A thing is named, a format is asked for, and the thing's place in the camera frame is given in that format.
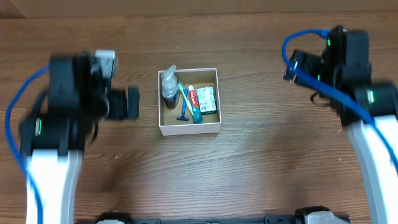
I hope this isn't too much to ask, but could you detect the clear spray bottle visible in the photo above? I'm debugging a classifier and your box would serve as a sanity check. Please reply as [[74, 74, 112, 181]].
[[161, 65, 179, 110]]

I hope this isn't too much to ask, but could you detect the green white toothbrush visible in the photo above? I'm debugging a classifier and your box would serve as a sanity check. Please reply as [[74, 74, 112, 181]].
[[177, 82, 194, 117]]

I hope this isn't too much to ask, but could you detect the blue disposable razor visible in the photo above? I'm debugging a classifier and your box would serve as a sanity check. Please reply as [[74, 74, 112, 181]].
[[177, 98, 189, 121]]

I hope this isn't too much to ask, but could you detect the Colgate toothpaste tube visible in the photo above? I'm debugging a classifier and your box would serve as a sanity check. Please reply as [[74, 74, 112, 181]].
[[188, 85, 204, 124]]

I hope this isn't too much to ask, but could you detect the green Dettol soap bar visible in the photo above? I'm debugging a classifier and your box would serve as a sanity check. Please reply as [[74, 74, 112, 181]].
[[197, 86, 217, 114]]

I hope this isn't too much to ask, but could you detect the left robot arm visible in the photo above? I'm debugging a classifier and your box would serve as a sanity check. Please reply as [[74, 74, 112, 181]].
[[19, 50, 139, 223]]

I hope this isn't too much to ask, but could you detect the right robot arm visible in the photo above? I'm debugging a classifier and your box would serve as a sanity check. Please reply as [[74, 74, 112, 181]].
[[281, 26, 397, 223]]

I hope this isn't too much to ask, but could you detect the white cardboard box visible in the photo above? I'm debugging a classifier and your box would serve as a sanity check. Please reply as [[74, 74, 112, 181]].
[[158, 68, 221, 136]]

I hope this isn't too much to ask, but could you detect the left blue cable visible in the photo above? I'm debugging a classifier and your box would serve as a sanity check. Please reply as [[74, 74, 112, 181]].
[[4, 64, 52, 224]]

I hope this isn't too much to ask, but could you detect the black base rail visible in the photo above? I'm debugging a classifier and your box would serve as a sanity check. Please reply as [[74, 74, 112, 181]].
[[74, 213, 351, 224]]

